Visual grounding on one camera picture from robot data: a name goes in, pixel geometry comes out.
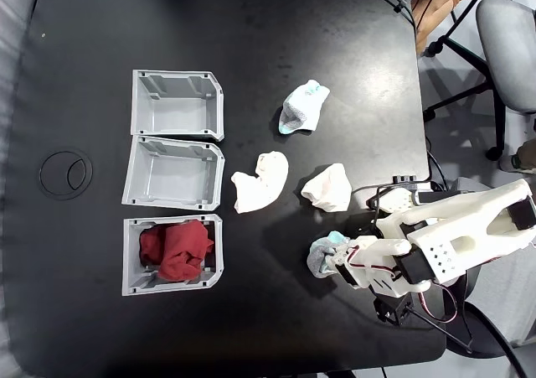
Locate bunched white sock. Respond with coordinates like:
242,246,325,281
300,163,353,214

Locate long white sock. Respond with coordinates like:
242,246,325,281
230,151,290,215

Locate white teal sock grey heel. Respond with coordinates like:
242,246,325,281
278,79,331,136

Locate red sock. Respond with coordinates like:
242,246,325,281
139,220,215,282

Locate grey plastic container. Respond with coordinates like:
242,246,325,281
131,69,226,142
121,214,224,298
121,135,226,210

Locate person's shoe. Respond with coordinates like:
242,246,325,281
497,138,536,174

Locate grey office chair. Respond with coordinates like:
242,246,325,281
422,0,536,161

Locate person's leg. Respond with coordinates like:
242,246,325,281
410,0,474,55

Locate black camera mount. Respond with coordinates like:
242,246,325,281
372,292,415,327

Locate black camera cable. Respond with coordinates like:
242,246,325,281
408,308,475,355

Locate black cables with clip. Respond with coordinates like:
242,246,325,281
355,0,416,29

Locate round black cable grommet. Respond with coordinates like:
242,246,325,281
39,150,94,201

